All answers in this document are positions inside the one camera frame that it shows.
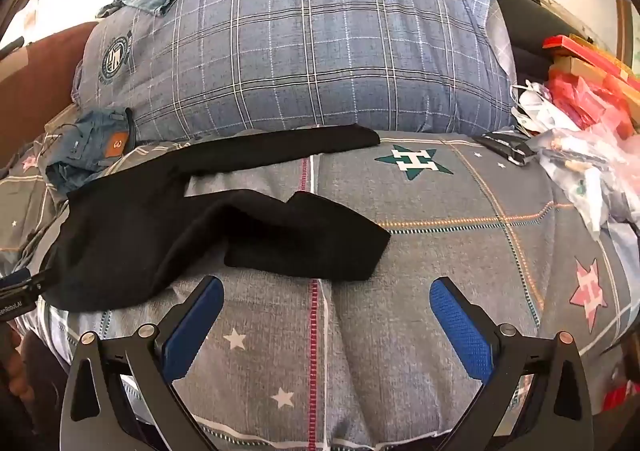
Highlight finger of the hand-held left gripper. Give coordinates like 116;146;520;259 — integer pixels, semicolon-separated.
0;269;55;299

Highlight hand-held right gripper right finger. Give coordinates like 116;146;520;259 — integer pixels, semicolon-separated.
430;276;597;451

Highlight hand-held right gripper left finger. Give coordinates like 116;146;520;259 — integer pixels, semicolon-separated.
59;275;225;451

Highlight black pants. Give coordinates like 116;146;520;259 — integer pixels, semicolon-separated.
42;124;392;313

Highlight pale striped cloth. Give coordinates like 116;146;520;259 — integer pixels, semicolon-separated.
40;301;166;432

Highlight denim jeans with leather patch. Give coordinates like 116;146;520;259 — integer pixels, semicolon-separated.
45;107;136;192

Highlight pile of plastic bags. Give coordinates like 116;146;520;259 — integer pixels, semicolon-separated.
510;81;640;242

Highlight brown headboard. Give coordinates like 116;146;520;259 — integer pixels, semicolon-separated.
0;21;98;167

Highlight stack of red boxes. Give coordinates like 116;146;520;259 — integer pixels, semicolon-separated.
542;34;640;142

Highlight blue plaid pillow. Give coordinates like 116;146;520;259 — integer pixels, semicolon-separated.
72;0;518;142

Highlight dark cushion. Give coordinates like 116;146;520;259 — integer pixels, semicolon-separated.
492;0;596;82

